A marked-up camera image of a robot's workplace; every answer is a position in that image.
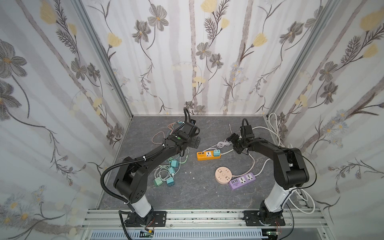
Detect white USB cable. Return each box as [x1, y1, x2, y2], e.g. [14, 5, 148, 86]
[202, 124, 236, 152]

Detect light green charger adapter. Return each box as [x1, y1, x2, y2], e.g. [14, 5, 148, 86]
[154, 178, 163, 187]

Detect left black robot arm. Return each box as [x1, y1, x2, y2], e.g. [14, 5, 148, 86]
[100, 108, 201, 226]

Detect purple power strip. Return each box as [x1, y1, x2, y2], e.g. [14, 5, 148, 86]
[229, 173, 255, 190]

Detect pink multi-head charging cable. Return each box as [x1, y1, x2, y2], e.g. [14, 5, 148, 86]
[150, 120, 181, 145]

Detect white power strip cords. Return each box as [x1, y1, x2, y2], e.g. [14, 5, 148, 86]
[232, 112, 316, 215]

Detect round pink power socket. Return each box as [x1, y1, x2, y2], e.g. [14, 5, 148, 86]
[215, 167, 233, 185]

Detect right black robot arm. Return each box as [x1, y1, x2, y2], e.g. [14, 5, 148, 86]
[227, 118, 310, 226]

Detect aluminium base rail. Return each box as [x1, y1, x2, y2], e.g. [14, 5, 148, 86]
[78, 209, 334, 240]

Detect orange power strip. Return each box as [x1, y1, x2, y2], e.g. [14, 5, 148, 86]
[197, 150, 222, 161]

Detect light green charging cable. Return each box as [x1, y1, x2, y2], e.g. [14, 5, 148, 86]
[167, 148, 190, 165]

